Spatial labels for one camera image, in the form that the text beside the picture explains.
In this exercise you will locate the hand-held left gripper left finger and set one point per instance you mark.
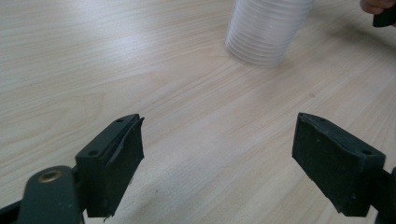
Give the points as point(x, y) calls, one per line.
point(109, 168)

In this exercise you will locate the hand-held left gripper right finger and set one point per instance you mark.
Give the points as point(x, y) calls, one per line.
point(333, 165)

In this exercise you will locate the stack of clear plastic cups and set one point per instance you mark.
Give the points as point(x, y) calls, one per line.
point(264, 31)

